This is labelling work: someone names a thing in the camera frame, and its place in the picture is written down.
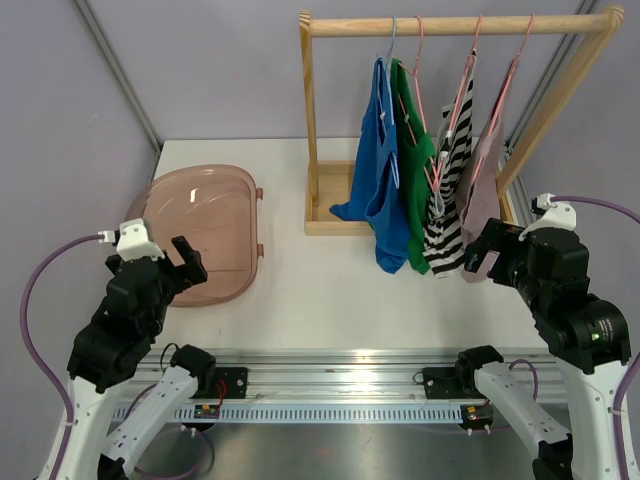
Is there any black white striped tank top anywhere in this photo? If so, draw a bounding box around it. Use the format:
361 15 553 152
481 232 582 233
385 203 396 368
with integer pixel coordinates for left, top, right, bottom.
423 48 477 278

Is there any pink hanger of striped top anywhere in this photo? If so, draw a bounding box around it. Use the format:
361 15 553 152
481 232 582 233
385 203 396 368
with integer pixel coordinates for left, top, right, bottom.
429 16 483 219

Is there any green tank top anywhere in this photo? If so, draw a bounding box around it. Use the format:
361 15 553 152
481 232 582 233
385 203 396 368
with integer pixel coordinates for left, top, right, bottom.
390 58 435 274

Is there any blue tank top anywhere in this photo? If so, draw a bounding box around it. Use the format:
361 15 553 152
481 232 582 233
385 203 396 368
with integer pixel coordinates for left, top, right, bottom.
330 58 409 274

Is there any pink hanger of green top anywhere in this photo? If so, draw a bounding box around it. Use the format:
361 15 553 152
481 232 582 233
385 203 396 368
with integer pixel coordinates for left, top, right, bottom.
403 15 436 191

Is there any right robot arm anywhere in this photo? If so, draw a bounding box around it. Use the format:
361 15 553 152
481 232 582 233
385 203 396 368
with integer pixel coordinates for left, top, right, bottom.
453 219 639 479

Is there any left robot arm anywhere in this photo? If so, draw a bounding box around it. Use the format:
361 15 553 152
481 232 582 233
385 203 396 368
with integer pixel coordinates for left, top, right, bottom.
60 236 216 479

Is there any mauve pink tank top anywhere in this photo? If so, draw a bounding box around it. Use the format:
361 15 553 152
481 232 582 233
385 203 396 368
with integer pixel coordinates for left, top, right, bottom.
456 59 507 284

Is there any pink hanger of mauve top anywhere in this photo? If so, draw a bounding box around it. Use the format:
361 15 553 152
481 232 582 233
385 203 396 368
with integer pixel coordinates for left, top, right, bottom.
471 14 536 186

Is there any pink translucent plastic basket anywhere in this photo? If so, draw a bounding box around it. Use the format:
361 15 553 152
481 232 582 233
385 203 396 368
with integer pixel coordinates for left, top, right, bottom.
126 164 264 307

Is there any wooden clothes rack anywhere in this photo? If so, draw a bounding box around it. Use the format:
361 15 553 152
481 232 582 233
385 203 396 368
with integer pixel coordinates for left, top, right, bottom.
299 5 625 236

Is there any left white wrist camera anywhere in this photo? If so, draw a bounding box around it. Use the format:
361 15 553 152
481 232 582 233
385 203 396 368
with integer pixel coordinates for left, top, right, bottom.
98 218 165 262

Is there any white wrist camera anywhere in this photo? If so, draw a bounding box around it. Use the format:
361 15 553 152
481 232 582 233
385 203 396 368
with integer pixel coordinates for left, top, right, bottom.
519 193 577 242
98 218 165 262

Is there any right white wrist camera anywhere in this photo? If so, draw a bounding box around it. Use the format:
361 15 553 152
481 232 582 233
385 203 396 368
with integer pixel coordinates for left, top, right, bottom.
519 193 577 242

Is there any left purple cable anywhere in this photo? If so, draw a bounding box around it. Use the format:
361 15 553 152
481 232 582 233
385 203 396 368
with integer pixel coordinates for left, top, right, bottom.
19 234 104 480

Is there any purple cable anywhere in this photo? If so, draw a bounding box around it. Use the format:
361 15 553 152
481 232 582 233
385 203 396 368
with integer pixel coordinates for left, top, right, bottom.
19 234 104 480
551 195 640 480

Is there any light blue wire hanger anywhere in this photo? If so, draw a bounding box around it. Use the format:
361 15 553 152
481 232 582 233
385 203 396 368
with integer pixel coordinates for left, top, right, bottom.
380 16 400 189

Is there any white slotted cable duct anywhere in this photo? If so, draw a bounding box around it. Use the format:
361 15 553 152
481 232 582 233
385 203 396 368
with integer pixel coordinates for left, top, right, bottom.
112 403 464 424

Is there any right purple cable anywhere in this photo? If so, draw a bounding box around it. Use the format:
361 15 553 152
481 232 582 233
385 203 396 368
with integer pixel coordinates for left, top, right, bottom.
551 195 640 480

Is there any aluminium mounting rail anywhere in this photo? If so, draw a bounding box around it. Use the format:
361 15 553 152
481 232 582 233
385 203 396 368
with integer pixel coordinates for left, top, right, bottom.
67 348 614 401

